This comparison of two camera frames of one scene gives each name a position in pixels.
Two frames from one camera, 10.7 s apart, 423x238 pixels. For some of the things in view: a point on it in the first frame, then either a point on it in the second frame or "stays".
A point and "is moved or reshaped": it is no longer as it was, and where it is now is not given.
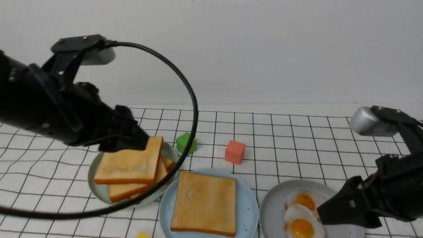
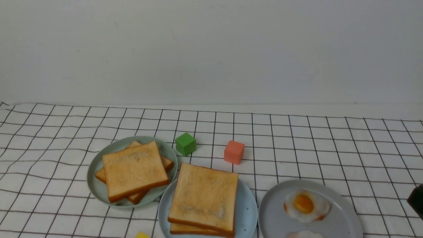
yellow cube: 141,235 stays
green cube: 182,141 stays
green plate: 101,191 stays
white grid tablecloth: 45,188 stays
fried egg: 300,221 is moved or reshaped
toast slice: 129,167 → 205,197
